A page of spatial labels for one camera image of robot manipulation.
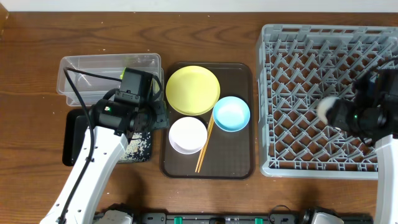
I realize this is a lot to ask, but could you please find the small pale green cup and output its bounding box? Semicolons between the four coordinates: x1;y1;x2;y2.
317;96;339;124

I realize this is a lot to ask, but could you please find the yellow-labelled plastic wrapper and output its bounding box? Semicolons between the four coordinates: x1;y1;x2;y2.
120;68;127;80

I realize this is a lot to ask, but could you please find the white rice bowl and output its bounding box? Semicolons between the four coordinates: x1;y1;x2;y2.
169;117;208;155

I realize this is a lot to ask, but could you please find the blue bowl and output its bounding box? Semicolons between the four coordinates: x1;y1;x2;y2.
212;96;251;133

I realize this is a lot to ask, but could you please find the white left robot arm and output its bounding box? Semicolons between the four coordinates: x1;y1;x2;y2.
41;67;169;223

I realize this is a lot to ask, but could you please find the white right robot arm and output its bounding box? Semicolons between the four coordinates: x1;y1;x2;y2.
317;69;397;223

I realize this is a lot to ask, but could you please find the clear plastic waste bin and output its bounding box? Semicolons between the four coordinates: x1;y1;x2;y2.
57;54;164;107

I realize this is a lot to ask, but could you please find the black waste tray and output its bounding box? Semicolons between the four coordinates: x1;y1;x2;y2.
62;108;153;167

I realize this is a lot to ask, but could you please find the grey dishwasher rack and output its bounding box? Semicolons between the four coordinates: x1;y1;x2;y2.
256;24;397;180

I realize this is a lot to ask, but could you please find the spilled rice pile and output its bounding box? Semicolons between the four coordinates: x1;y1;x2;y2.
118;132;152;164

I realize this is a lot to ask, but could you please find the yellow plate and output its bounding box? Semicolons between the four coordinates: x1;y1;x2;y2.
165;65;221;116

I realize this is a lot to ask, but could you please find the brown serving tray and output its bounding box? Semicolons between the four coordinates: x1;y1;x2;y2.
160;62;255;179

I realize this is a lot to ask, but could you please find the wooden chopstick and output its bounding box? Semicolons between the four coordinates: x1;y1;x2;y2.
194;114;214;172
197;119;215;174

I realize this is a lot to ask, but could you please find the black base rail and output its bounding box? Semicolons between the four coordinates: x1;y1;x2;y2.
93;205;374;224

